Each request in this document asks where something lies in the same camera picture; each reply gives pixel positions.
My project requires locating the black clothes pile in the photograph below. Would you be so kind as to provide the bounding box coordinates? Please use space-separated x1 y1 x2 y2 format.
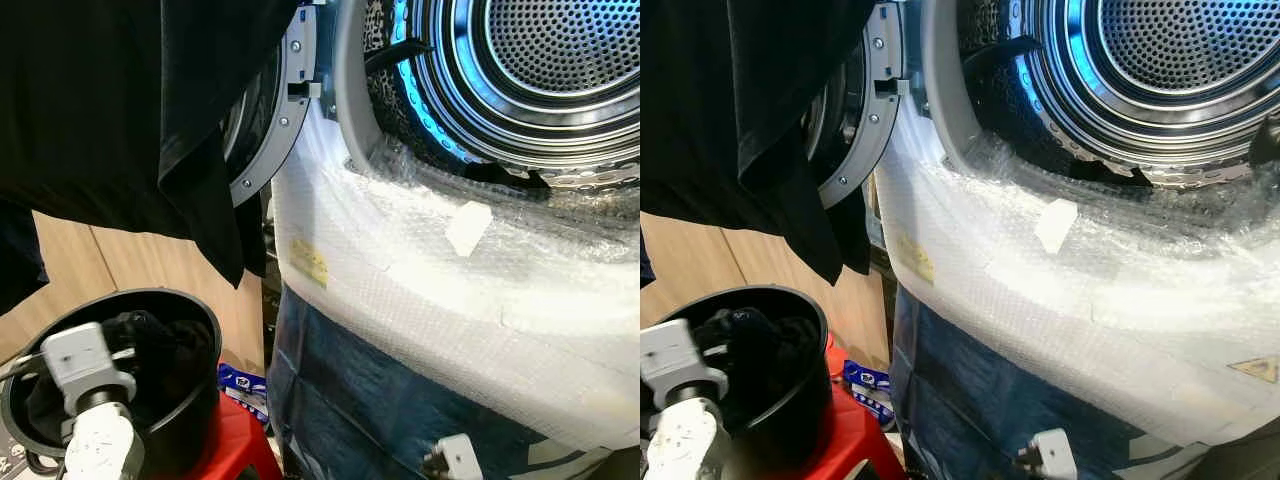
25 310 216 441
700 308 823 421

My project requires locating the front-loading washing machine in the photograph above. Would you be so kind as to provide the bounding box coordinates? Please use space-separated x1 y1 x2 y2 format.
868 0 1280 480
262 0 641 480

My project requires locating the black round laundry bucket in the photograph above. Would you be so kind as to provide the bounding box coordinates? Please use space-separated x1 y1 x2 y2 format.
0 288 223 476
655 285 831 480

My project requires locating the blue and white packet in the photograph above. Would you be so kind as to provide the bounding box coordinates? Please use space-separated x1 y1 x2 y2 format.
217 362 269 426
843 358 896 431

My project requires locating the red plastic stool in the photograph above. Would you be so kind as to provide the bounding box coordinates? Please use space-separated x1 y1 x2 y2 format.
790 335 906 480
150 392 283 480

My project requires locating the clear bubble wrap sheet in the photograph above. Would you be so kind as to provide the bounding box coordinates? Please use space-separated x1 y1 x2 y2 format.
270 100 641 451
875 100 1280 446

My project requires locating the yellow rectangular sticker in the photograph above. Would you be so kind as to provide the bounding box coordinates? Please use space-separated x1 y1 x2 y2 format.
893 232 935 285
289 238 329 289

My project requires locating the black hanging garment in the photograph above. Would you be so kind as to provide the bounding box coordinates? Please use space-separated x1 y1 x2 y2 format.
0 0 301 316
640 0 876 286

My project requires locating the white tape piece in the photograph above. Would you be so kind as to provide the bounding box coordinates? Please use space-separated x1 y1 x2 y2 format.
445 202 493 257
1034 198 1079 254

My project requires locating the yellow triangle warning sticker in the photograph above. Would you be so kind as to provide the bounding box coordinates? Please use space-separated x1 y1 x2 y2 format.
1228 355 1280 384

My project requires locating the black cloth in drum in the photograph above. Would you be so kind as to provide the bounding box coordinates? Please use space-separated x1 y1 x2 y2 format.
1070 155 1156 189
485 165 553 193

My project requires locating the round grey-rimmed washer door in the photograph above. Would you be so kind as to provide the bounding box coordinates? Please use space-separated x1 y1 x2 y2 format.
222 0 326 209
805 0 913 209

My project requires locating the grey washer door seal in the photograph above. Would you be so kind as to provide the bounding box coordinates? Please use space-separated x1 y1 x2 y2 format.
920 0 1001 166
333 0 401 171

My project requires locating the perforated steel washer drum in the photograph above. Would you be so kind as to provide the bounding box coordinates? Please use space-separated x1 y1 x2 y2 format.
1000 0 1280 186
395 0 641 191

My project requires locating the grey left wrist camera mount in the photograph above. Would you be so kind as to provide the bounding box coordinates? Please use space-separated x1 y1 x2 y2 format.
40 322 138 413
640 318 729 409

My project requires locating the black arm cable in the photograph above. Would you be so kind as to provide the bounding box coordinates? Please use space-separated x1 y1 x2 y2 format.
0 352 51 386

